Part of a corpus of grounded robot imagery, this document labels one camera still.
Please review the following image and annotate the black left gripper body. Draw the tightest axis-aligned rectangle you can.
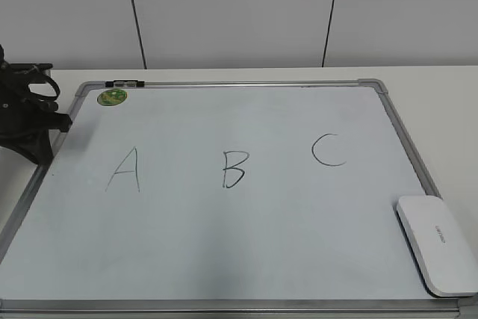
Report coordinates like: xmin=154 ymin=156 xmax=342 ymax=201
xmin=1 ymin=49 xmax=60 ymax=147

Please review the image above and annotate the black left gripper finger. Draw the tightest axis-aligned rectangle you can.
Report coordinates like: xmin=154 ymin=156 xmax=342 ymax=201
xmin=44 ymin=112 xmax=72 ymax=132
xmin=9 ymin=129 xmax=53 ymax=164

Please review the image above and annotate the white whiteboard eraser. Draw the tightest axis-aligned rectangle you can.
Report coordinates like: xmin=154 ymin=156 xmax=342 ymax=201
xmin=397 ymin=195 xmax=477 ymax=297

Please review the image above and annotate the green round magnet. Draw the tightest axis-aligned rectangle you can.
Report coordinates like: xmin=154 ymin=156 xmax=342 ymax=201
xmin=97 ymin=88 xmax=128 ymax=107

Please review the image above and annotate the black marker pen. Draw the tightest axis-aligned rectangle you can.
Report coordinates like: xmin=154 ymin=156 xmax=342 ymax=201
xmin=105 ymin=79 xmax=145 ymax=88

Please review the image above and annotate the aluminium framed whiteboard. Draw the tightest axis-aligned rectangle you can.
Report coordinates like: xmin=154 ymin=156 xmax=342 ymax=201
xmin=1 ymin=79 xmax=477 ymax=318

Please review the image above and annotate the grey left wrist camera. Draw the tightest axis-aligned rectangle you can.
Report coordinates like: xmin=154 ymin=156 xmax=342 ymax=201
xmin=10 ymin=63 xmax=53 ymax=73

